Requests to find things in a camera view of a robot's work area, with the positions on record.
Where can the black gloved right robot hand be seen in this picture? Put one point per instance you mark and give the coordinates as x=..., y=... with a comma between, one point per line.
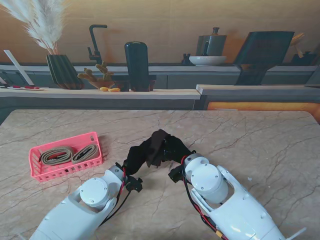
x=175, y=150

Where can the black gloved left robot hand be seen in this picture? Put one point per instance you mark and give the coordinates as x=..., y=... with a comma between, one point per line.
x=135, y=160

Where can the dark brown woven belt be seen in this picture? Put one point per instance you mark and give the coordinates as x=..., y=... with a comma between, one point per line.
x=156, y=147

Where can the beige woven belt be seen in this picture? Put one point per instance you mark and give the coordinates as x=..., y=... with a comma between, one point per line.
x=85, y=153
x=56, y=156

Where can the pink plastic storage basket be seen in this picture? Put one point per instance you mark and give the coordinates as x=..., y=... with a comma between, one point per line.
x=62, y=172

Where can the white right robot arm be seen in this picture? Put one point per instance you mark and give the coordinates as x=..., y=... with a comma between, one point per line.
x=232, y=205

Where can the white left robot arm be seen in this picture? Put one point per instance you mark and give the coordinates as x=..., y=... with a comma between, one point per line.
x=75, y=212

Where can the small grey metal pin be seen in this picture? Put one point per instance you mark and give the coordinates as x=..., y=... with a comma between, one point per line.
x=171, y=165

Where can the orange fruit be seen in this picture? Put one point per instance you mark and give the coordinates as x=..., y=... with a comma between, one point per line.
x=114, y=90
x=103, y=88

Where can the grey kitchen counter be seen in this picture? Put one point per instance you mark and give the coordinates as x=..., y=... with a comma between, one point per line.
x=187, y=77

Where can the wooden bowl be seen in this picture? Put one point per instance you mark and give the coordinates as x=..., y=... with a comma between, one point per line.
x=100, y=84

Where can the light wooden counter shelf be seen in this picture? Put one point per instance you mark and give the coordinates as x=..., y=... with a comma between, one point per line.
x=75, y=94

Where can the small black countertop item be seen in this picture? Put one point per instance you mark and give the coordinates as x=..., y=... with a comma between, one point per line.
x=186, y=60

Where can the green cactus plant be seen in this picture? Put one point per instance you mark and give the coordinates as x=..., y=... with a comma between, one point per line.
x=102, y=71

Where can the white ceramic bowl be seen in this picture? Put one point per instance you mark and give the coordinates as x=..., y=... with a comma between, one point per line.
x=207, y=60

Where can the black tall cylinder appliance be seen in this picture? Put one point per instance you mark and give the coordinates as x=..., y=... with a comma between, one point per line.
x=137, y=62

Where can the pale stone counter slab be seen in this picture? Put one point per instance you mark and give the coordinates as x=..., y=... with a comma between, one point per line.
x=250, y=89

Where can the grey lidded pot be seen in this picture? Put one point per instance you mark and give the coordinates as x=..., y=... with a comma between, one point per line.
x=215, y=45

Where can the dark ribbed vase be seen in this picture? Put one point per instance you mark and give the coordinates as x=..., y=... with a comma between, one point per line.
x=62, y=72

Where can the black kitchen faucet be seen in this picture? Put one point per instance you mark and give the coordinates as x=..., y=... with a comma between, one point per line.
x=94, y=42

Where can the black angled slab stand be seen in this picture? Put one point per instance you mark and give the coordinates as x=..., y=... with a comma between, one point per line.
x=262, y=55

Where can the white plate with red food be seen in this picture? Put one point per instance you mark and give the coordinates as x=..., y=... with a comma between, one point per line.
x=25, y=87

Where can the white leaning board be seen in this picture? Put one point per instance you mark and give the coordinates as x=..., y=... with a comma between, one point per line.
x=17, y=66

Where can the black utensil holder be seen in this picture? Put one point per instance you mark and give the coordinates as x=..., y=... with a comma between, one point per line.
x=303, y=58

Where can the white pampas grass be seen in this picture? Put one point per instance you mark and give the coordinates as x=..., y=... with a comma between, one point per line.
x=47, y=27

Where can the yellow kitchen utensils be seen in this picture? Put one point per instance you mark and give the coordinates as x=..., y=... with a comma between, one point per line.
x=297, y=38

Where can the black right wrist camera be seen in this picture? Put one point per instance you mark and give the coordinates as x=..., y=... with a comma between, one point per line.
x=176, y=173

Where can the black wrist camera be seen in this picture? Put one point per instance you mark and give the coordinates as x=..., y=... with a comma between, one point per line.
x=133, y=184
x=176, y=173

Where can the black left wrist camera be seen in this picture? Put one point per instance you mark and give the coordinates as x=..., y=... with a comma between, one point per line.
x=133, y=184

